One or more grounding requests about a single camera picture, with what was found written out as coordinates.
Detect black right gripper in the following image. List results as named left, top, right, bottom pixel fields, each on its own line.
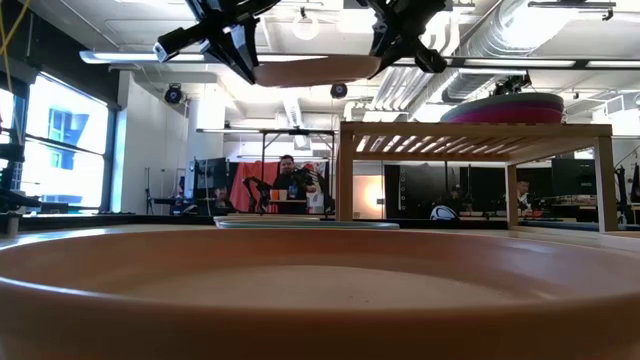
left=368, top=0, right=449, bottom=80

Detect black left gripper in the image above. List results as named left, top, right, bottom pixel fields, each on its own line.
left=152, top=0, right=281, bottom=85

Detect salmon pink round plate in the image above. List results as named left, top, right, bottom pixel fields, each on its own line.
left=252, top=54, right=384, bottom=89

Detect sage green round plate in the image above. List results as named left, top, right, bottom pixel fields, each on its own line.
left=215, top=220, right=401, bottom=231

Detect terracotta orange round plate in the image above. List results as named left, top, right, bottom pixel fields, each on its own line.
left=0, top=227, right=640, bottom=360

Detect wooden slatted shelf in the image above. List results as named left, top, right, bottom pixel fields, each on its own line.
left=335, top=121, right=620, bottom=234

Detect long ceiling light strip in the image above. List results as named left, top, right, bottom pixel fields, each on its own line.
left=78, top=49, right=640, bottom=71

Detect white round ceiling fixture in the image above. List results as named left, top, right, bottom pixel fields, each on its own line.
left=292, top=7, right=321, bottom=41

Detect black monitor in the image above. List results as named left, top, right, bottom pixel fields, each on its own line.
left=194, top=157, right=231, bottom=201
left=552, top=158, right=599, bottom=197

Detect orange fabric banner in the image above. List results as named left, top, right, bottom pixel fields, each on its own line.
left=229, top=160, right=281, bottom=214

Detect black partition panel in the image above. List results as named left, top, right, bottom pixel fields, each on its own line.
left=383, top=163, right=506, bottom=220

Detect person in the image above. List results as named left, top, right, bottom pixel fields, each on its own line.
left=446, top=184, right=469, bottom=215
left=272, top=153, right=320, bottom=202
left=514, top=177, right=534, bottom=211

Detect black tripod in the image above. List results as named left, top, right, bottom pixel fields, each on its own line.
left=143, top=167, right=155, bottom=216

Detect white blue ball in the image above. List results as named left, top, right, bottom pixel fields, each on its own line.
left=429, top=204, right=460, bottom=222

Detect large window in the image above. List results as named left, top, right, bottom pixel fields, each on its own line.
left=0, top=69, right=117, bottom=216

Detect silver ventilation duct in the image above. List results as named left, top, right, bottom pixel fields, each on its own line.
left=439, top=0, right=581, bottom=104

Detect black background frame stand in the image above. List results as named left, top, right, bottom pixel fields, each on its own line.
left=195, top=127, right=337, bottom=217

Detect black aluminium table frame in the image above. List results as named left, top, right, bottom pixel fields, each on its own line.
left=17, top=212, right=640, bottom=232

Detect yellow cable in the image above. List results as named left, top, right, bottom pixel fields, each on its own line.
left=0, top=0, right=32, bottom=146

